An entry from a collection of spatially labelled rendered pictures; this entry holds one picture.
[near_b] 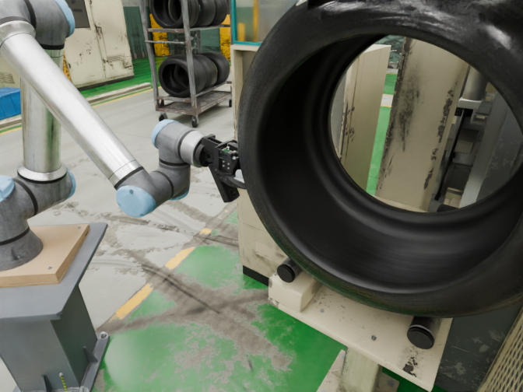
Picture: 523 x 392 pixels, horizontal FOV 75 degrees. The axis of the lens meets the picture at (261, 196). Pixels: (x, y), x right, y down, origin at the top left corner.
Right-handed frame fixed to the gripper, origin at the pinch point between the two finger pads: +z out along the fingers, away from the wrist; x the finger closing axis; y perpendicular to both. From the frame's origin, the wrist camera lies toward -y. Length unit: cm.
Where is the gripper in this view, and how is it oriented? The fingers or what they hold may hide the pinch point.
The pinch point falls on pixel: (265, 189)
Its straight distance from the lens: 80.9
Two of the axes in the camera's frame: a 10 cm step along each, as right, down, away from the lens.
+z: 8.0, 4.0, -4.5
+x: 5.9, -3.9, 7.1
